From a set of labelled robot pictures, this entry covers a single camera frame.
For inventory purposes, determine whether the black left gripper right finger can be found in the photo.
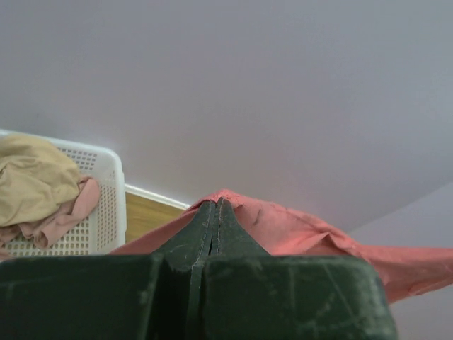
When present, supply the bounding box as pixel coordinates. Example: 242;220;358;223
187;199;398;339

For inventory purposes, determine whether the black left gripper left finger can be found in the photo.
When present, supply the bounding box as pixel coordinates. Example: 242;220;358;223
1;202;216;339

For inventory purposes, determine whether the dusty red t-shirt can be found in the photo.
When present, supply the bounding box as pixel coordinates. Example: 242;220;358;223
114;189;452;303

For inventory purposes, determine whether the white plastic laundry basket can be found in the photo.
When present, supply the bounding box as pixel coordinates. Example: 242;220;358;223
1;136;127;257

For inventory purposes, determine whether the mauve pink t-shirt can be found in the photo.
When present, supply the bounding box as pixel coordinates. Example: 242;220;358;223
1;176;101;249

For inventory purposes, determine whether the beige t-shirt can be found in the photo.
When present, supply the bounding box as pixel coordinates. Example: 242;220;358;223
1;133;81;227

